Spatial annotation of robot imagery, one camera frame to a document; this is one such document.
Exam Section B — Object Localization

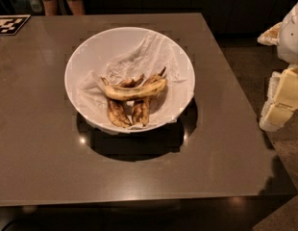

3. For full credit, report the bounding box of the black white marker tag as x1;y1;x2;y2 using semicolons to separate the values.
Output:
0;14;31;36

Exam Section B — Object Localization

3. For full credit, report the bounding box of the clear plastic bottle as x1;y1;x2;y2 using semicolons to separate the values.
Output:
30;0;43;13

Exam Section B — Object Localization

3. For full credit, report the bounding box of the white paper towel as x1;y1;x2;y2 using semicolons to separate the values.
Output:
75;32;192;131

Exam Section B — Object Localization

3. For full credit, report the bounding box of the yellow spotted banana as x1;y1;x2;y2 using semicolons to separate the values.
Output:
102;77;167;101

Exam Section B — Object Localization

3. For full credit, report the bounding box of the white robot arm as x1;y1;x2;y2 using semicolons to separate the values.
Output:
258;2;298;132

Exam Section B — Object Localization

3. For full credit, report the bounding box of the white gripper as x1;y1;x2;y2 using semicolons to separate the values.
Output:
257;21;298;133

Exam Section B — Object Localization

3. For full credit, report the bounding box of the brown banana right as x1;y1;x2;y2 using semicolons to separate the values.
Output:
132;68;165;126

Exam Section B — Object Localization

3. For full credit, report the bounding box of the white bowl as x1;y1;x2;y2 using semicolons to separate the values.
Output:
63;26;196;135

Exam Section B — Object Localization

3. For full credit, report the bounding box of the brown banana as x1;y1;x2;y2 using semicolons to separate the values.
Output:
132;68;165;126
107;98;132;128

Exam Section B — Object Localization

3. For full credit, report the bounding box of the brown banana left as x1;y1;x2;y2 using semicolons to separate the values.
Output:
107;98;132;128

